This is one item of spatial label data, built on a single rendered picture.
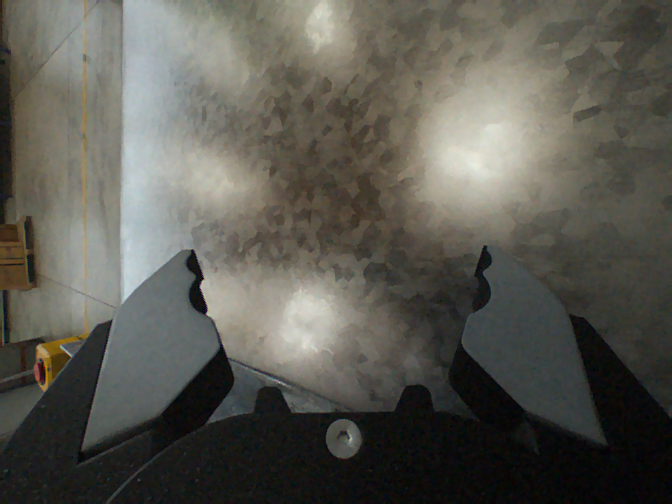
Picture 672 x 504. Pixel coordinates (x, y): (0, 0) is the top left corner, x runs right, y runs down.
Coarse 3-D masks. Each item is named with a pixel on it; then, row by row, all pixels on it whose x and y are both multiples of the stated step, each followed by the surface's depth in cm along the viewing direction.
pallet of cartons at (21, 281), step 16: (0, 224) 393; (16, 224) 408; (0, 240) 391; (16, 240) 405; (0, 256) 367; (16, 256) 380; (0, 272) 364; (16, 272) 378; (0, 288) 367; (16, 288) 406
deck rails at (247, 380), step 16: (240, 368) 24; (240, 384) 25; (256, 384) 23; (272, 384) 22; (288, 384) 22; (224, 400) 24; (240, 400) 24; (288, 400) 21; (304, 400) 21; (320, 400) 20; (224, 416) 22
